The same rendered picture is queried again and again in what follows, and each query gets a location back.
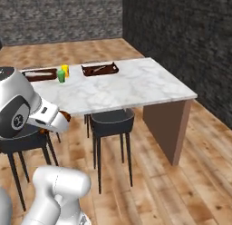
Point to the black stool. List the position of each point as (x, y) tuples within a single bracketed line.
[(111, 121), (87, 125), (24, 139)]

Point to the green shaker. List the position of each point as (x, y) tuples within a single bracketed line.
[(61, 76)]

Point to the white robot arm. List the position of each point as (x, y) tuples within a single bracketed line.
[(18, 97)]

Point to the dark brown tray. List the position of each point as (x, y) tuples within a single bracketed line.
[(39, 75), (99, 70)]

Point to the yellow shaker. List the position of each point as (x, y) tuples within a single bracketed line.
[(65, 70)]

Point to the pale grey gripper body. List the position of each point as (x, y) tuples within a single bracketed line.
[(54, 123)]

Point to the brown chicken drumstick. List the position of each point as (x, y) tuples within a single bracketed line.
[(65, 116)]

